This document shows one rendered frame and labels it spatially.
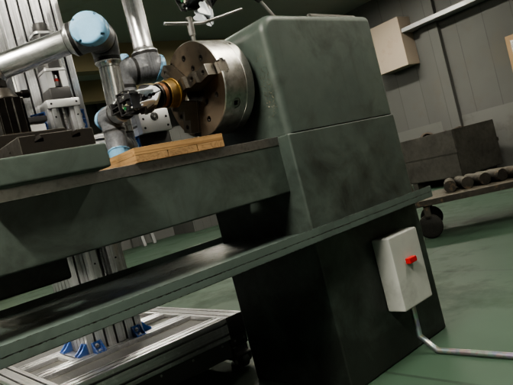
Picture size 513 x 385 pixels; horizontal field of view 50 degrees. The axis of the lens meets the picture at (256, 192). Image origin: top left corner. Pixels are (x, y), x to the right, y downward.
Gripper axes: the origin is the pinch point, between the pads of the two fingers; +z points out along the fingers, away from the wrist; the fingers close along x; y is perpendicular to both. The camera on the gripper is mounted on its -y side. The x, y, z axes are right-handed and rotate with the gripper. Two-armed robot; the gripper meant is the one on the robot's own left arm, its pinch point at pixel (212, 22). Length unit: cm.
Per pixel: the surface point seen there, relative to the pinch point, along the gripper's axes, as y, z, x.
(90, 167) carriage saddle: 72, 52, 7
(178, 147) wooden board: 43, 48, 3
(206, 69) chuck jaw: 22.1, 26.2, 7.2
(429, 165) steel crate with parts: -559, -14, -283
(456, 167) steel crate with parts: -548, 12, -247
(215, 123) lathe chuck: 18.2, 37.7, -5.3
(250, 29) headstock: 1.9, 16.6, 14.1
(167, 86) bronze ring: 30.5, 23.7, -2.8
